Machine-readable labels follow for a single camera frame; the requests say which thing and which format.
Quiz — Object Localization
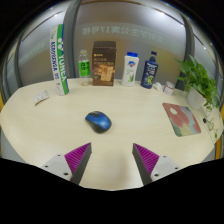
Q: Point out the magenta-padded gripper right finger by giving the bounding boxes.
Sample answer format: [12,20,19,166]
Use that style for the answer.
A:
[131,143,183,186]

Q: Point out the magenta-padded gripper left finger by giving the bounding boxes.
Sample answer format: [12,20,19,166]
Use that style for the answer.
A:
[40,142,93,186]

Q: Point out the blue and black computer mouse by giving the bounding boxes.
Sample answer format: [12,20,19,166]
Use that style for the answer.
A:
[84,110,113,134]

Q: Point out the floral print mouse pad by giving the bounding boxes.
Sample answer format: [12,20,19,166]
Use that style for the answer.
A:
[162,102,202,138]

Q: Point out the small white lidded jar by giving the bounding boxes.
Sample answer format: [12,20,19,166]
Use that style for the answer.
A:
[162,80,176,97]

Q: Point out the dark blue pump bottle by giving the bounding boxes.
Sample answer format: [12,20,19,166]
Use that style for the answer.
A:
[140,50,159,90]

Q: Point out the clear bottle with green label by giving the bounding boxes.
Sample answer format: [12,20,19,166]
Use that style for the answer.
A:
[78,49,92,87]

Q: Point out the white bottle with blue cap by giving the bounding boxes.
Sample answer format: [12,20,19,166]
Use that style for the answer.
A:
[120,51,140,88]

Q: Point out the green plant in white pot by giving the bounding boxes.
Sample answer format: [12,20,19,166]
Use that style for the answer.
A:
[173,54,222,141]

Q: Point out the brown cardboard snack box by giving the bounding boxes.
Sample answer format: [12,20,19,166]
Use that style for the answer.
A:
[91,40,117,87]

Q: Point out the white green shuttlecock tube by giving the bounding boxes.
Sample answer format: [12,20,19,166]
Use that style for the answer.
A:
[49,23,70,97]

